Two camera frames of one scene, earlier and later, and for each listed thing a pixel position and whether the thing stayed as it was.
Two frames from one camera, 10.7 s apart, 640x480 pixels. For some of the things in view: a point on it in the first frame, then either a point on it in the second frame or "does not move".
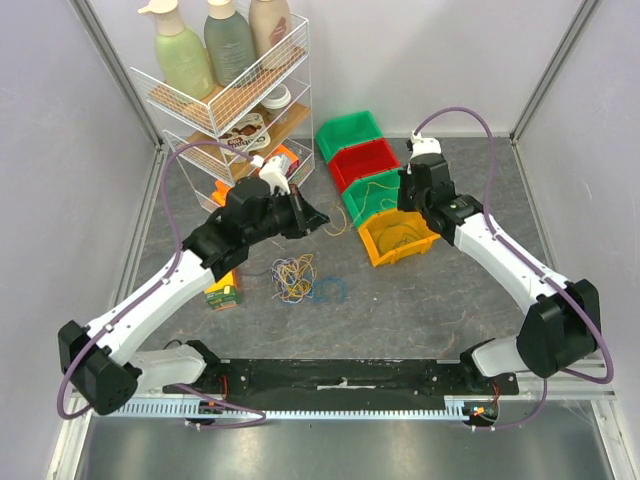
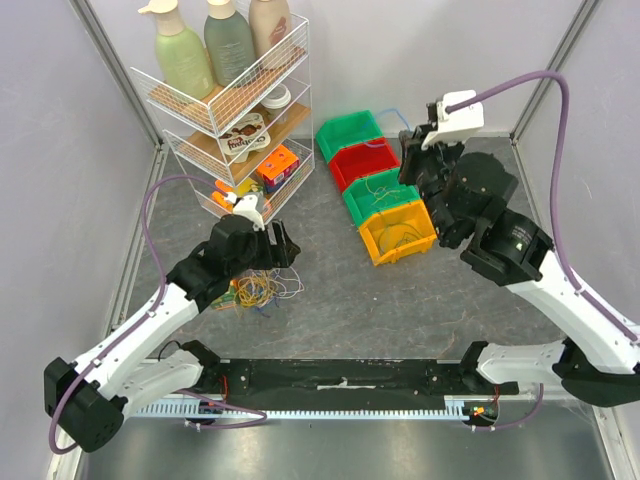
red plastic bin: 356,162 does not move
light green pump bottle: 181,54 does not move
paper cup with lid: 276,102 does not move
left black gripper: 305,217 to 281,254
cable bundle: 294,278 to 264,286
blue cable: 325,301 to 395,109
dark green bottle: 230,45 does not move
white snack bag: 248,136 does not move
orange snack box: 221,193 does not move
